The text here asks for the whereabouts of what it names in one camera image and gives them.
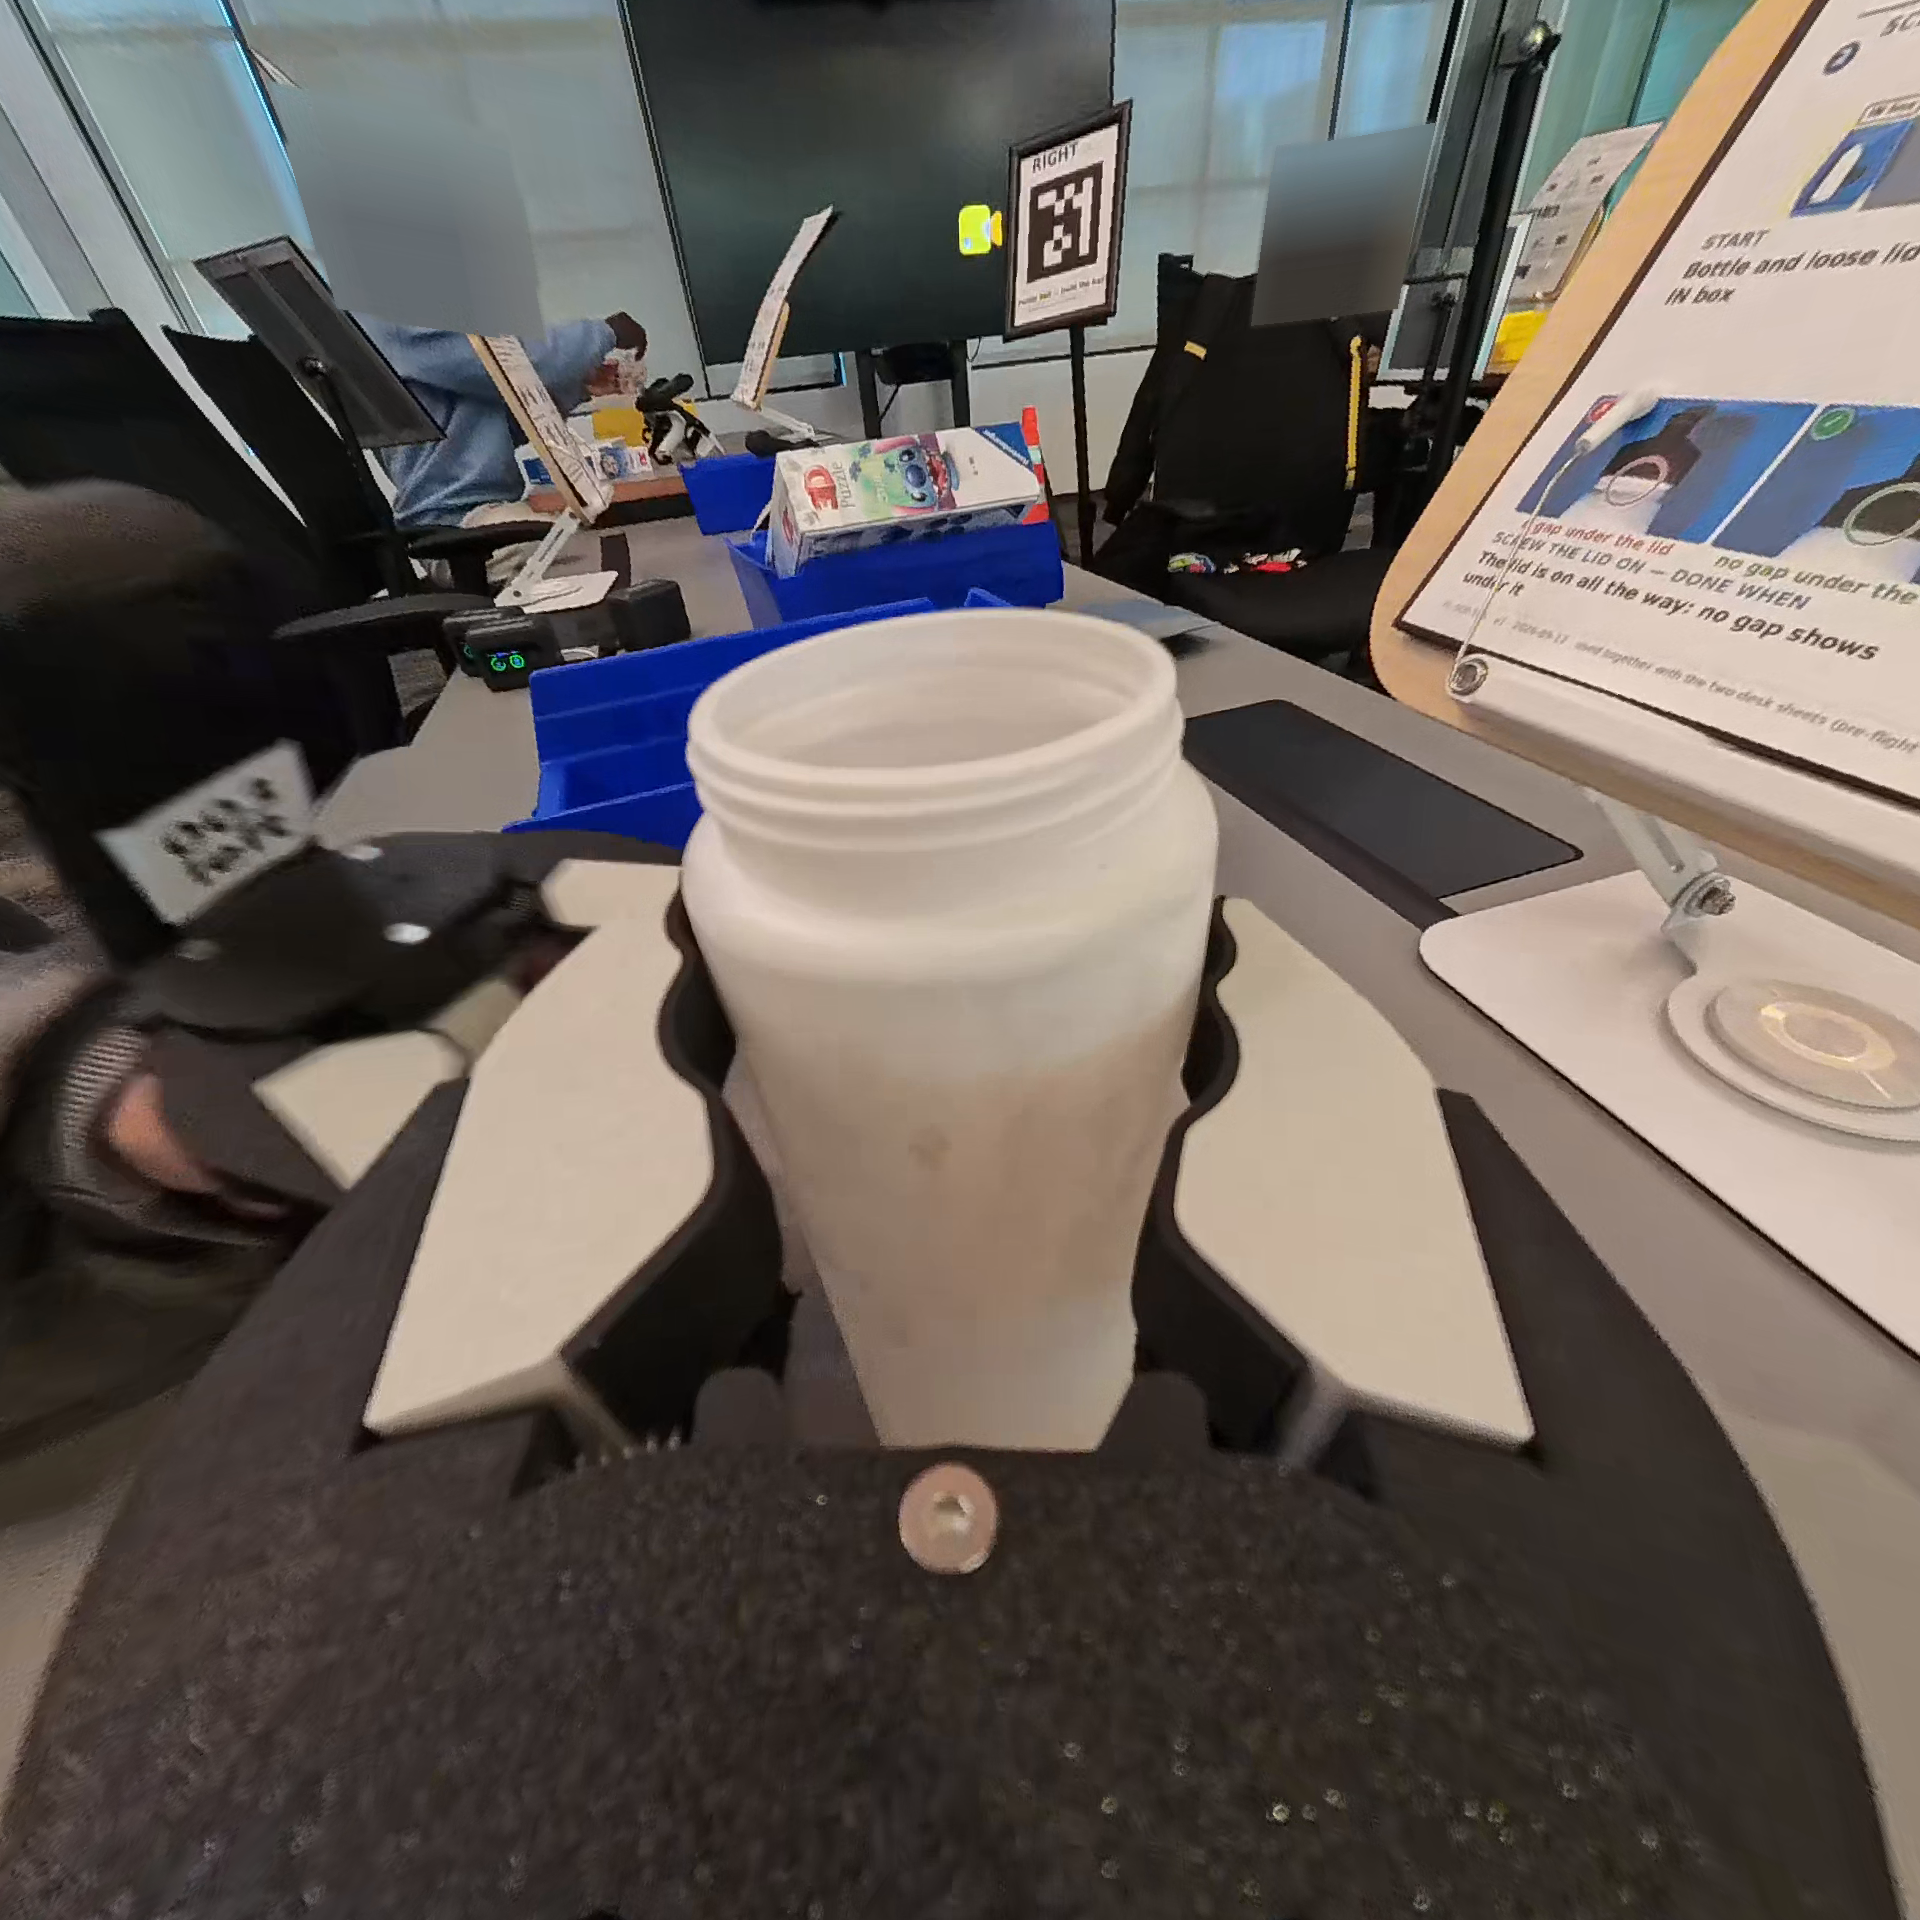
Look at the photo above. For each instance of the instruction sheet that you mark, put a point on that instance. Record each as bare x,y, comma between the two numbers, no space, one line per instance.
1724,452

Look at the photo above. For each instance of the white document stand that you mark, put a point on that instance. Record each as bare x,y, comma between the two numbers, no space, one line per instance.
1547,991

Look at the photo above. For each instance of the black office chair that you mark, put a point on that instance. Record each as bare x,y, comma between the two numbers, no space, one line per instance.
91,422

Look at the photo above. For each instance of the large black screen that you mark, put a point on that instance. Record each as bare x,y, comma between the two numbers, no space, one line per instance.
839,150

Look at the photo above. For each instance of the person's left hand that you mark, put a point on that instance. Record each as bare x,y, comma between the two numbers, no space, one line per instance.
173,1132

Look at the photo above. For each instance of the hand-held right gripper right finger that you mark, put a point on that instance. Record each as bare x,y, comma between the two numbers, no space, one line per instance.
1336,1202

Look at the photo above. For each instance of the silver pouch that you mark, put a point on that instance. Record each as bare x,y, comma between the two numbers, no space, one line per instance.
1163,623

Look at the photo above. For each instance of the person's left forearm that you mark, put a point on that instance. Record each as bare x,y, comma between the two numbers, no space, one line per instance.
76,1141

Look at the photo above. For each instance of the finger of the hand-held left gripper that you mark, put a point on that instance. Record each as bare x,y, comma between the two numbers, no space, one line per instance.
375,1095
622,893

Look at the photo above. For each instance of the black charger with green light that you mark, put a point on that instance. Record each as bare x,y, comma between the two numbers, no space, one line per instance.
511,652

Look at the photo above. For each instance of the framed tag sign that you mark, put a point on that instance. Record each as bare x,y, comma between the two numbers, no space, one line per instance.
1069,212

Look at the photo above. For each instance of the blue plastic bin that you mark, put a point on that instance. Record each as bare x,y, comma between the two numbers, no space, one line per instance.
600,722
728,487
902,586

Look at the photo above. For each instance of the black power adapter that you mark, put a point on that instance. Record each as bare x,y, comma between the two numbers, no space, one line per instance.
646,610

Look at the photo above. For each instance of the wooden clipboard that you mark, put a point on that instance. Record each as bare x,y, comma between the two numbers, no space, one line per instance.
781,307
533,422
1694,150

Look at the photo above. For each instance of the white plastic bottle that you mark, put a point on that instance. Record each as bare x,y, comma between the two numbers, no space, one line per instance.
931,974

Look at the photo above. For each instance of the colourful puzzle box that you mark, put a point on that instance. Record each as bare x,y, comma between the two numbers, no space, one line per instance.
902,495

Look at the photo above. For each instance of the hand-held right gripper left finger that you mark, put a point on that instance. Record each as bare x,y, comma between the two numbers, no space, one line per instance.
557,1202

